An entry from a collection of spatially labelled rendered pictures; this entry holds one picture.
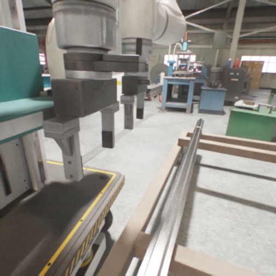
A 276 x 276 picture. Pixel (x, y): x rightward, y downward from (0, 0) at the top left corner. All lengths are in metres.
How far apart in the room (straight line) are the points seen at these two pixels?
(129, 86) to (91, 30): 0.27
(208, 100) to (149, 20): 3.59
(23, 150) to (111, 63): 0.65
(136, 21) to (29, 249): 0.71
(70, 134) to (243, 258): 1.03
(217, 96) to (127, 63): 3.84
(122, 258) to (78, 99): 0.50
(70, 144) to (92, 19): 0.17
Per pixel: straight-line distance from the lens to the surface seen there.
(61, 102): 0.28
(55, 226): 0.73
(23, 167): 0.89
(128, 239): 0.68
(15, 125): 0.50
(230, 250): 1.15
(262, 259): 1.19
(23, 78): 0.74
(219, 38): 7.04
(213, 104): 4.10
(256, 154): 1.40
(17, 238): 0.74
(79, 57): 0.29
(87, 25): 0.28
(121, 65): 0.27
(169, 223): 0.62
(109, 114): 0.39
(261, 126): 2.53
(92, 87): 0.28
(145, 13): 0.56
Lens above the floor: 0.82
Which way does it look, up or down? 20 degrees down
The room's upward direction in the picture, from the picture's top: 2 degrees clockwise
